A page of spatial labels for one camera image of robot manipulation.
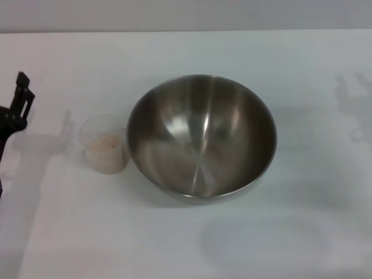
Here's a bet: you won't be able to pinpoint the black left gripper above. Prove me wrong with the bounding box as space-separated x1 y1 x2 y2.
0 71 35 163

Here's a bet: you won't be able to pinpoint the stainless steel mixing bowl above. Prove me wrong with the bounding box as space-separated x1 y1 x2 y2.
126 74 278 206

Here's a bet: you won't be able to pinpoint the clear plastic measuring cup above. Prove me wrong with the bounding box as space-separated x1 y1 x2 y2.
77 114 131 174

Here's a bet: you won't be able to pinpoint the rice grains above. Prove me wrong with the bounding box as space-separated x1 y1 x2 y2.
84 134 122 174

